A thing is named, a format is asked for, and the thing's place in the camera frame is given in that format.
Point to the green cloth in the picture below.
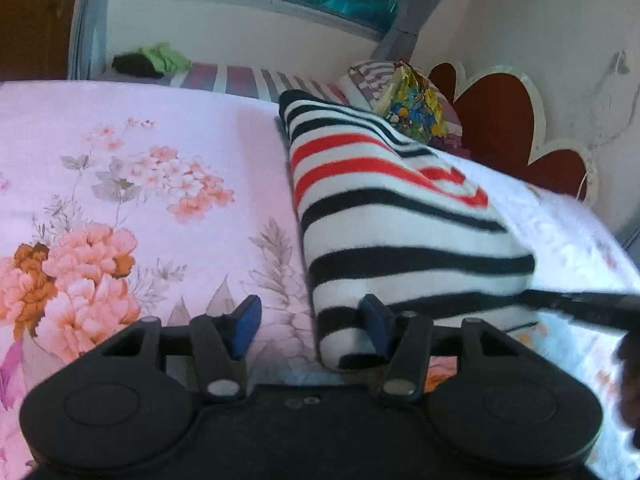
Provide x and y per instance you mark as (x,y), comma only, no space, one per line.
(167,57)

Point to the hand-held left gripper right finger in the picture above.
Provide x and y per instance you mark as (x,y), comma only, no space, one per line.
(376,327)

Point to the pink floral blanket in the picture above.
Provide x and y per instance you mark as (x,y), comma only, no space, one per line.
(150,210)

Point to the red and white headboard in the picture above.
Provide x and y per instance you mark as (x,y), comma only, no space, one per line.
(500,120)

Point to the striped bed sheet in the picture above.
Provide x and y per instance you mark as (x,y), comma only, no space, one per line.
(235,79)

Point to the brown wooden door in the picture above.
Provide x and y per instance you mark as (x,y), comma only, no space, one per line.
(35,15)

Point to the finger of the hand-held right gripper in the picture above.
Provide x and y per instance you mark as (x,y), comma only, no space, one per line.
(580,306)

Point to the person's right hand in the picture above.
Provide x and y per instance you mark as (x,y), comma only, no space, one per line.
(631,385)

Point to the grey curtain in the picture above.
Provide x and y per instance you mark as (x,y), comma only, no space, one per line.
(415,10)
(90,15)

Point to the striped pillow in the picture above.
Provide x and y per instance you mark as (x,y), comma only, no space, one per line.
(365,80)

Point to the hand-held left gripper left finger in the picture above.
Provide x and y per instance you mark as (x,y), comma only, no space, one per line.
(247,325)

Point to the colourful printed pillow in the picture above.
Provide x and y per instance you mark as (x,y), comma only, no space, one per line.
(415,105)

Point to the black red white striped shirt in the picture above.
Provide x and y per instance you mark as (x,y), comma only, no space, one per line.
(400,230)

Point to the black cloth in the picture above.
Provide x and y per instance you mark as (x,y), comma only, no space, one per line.
(132,65)

